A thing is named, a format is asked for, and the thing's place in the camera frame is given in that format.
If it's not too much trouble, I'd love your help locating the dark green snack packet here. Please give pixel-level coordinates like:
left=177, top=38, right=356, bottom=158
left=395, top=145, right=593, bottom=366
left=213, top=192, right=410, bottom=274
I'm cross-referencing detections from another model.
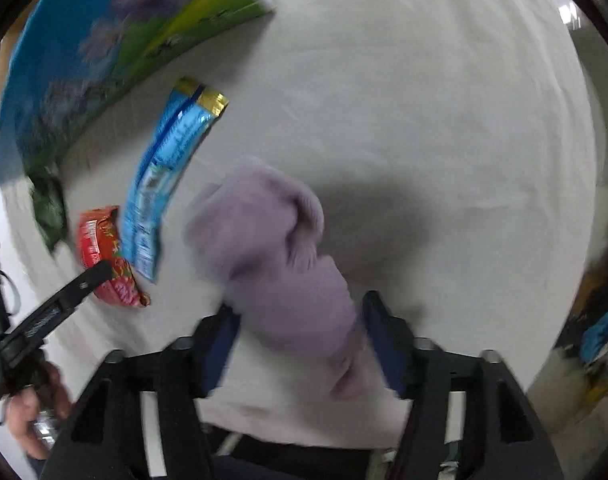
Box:
left=28, top=167, right=68, bottom=253

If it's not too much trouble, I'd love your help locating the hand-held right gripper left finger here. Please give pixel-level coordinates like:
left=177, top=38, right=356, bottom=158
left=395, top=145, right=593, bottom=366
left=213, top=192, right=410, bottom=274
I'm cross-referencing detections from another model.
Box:
left=42, top=304, right=243, bottom=480

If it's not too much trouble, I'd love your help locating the lilac knitted sock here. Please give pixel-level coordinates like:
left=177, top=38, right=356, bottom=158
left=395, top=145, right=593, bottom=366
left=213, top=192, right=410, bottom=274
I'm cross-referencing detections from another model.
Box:
left=185, top=158, right=385, bottom=402

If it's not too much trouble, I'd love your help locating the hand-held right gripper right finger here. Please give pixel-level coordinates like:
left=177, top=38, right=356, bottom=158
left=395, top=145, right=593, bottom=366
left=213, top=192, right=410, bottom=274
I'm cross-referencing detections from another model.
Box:
left=362, top=291, right=565, bottom=480

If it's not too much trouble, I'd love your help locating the blue snack packet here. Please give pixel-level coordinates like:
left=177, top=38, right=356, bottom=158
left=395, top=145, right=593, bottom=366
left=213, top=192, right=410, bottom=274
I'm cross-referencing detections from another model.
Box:
left=120, top=76, right=231, bottom=284

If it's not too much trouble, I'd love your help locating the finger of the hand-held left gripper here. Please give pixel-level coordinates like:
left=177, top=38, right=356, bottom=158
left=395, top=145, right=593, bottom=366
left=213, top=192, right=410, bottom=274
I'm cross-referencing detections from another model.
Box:
left=0, top=260, right=114, bottom=368

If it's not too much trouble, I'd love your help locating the blue and yellow clutter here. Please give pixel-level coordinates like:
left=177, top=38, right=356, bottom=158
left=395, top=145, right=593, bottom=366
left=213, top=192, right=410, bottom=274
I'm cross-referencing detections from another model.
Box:
left=554, top=232, right=608, bottom=406

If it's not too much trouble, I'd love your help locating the person's left hand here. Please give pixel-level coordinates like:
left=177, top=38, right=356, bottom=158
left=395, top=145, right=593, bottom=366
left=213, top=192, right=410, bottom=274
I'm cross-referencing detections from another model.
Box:
left=4, top=362, right=74, bottom=460

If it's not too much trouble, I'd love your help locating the blue and green flower box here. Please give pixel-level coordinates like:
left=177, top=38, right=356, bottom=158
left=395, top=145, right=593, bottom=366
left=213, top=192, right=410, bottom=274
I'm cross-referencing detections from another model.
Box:
left=0, top=0, right=277, bottom=186

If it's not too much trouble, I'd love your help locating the red snack packet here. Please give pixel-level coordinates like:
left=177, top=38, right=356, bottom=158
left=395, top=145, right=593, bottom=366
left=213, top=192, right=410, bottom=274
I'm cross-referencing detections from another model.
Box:
left=78, top=205, right=151, bottom=309

